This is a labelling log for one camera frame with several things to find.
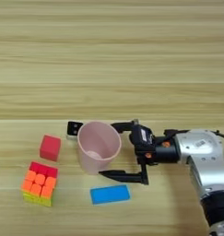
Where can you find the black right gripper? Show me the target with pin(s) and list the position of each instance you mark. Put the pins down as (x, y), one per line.
(162, 152)

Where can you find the pink plastic cup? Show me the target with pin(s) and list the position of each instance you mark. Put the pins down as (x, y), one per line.
(98, 147)

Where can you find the blue rectangular block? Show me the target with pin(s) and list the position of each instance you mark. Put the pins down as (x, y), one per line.
(110, 194)

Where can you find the black box with white label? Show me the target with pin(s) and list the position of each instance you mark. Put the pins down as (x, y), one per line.
(141, 135)

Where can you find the black and white small cube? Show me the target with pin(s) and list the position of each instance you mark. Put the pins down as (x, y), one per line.
(73, 127)

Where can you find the red foam cube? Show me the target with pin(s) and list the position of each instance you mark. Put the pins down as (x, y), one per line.
(50, 148)

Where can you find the colourful puzzle cube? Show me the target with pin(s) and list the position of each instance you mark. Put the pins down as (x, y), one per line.
(39, 184)

